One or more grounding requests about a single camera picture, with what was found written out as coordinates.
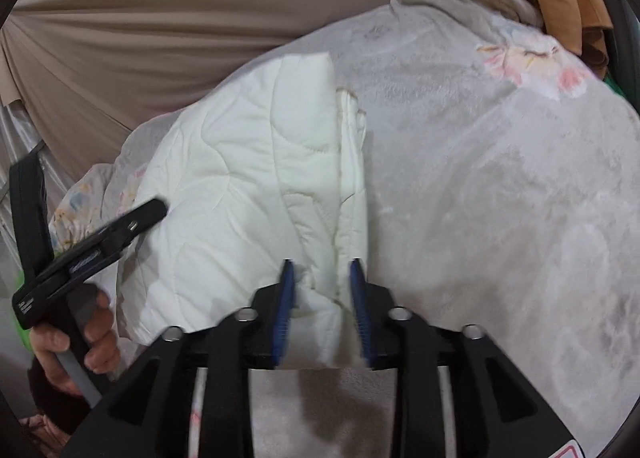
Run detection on grey floral blanket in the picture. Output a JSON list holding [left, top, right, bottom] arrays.
[[50, 0, 640, 458]]

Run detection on silver sheer curtain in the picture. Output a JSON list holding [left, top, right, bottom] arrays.
[[0, 102, 68, 264]]

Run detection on person's left hand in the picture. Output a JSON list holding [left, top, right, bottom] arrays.
[[29, 287, 122, 397]]

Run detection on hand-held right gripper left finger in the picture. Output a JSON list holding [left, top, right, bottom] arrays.
[[62, 258, 301, 458]]

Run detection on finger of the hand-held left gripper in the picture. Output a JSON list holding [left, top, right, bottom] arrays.
[[52, 197, 169, 274]]

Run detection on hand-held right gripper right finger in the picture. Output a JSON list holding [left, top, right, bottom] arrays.
[[348, 258, 576, 458]]

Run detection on beige curtain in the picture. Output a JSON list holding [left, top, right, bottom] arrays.
[[0, 0, 496, 186]]

